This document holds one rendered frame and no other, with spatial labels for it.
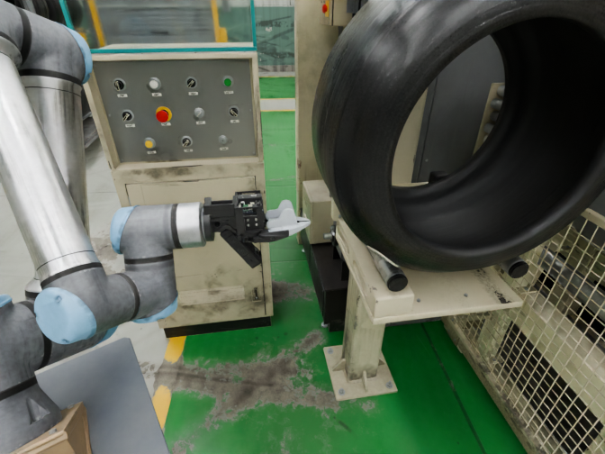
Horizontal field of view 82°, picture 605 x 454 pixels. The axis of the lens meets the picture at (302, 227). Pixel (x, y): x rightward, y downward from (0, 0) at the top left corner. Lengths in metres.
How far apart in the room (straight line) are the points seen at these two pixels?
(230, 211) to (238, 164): 0.67
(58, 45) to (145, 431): 0.84
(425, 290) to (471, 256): 0.19
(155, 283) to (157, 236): 0.09
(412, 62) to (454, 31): 0.06
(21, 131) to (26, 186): 0.10
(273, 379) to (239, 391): 0.15
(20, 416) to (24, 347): 0.12
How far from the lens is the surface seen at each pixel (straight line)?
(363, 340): 1.48
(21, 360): 0.89
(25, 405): 0.88
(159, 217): 0.71
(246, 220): 0.70
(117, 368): 1.09
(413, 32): 0.57
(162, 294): 0.73
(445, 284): 0.96
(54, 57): 0.95
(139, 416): 0.98
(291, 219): 0.71
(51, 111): 0.93
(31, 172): 0.72
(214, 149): 1.38
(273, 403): 1.63
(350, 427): 1.59
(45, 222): 0.69
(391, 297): 0.79
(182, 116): 1.36
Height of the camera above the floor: 1.39
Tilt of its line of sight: 32 degrees down
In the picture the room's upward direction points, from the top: straight up
